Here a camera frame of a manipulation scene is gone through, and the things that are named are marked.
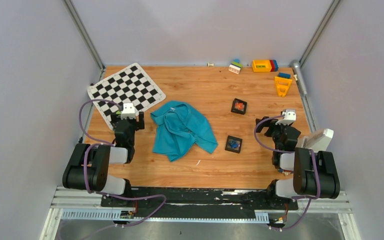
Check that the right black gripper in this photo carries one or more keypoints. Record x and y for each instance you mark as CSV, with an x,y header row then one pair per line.
x,y
271,124

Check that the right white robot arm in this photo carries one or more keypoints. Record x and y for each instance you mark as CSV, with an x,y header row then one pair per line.
x,y
313,168

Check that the red blue block pair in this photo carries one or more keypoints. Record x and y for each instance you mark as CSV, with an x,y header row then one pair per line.
x,y
274,65

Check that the orange brooch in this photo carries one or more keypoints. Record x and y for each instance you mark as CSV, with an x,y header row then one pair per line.
x,y
239,106

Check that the yellow toy box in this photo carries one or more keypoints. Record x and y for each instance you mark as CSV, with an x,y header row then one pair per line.
x,y
261,65

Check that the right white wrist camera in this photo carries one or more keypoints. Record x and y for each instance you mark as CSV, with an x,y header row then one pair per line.
x,y
288,117

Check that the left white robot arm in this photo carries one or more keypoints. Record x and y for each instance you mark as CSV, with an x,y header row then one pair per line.
x,y
88,166

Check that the black white checkerboard mat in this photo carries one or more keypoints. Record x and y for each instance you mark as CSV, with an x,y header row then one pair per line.
x,y
129,85

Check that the white tilted device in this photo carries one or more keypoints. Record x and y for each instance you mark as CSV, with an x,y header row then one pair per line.
x,y
318,140

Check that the black hinged display case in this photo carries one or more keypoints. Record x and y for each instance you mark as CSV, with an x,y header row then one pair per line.
x,y
233,110

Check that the white green blue block stack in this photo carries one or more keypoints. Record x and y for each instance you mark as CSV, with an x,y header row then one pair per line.
x,y
235,66

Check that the teal t-shirt garment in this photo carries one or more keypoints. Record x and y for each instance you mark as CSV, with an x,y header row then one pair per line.
x,y
179,127

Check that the yellow triangular toy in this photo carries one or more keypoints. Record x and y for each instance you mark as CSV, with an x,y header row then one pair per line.
x,y
282,85

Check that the blue flat block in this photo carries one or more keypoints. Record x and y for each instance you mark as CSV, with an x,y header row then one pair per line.
x,y
284,75

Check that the white slotted cable duct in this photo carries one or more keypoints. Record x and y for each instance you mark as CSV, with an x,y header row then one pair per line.
x,y
118,215

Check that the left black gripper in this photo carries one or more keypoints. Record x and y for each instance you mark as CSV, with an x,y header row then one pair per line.
x,y
138,125

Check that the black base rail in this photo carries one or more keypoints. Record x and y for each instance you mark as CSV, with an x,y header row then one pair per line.
x,y
200,201

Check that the grey metal cylinder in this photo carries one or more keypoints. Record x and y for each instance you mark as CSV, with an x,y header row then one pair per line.
x,y
296,67

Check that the black square display case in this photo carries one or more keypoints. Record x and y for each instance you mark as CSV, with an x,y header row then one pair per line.
x,y
227,148

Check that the round blue badge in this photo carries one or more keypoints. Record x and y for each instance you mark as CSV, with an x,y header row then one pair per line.
x,y
233,144

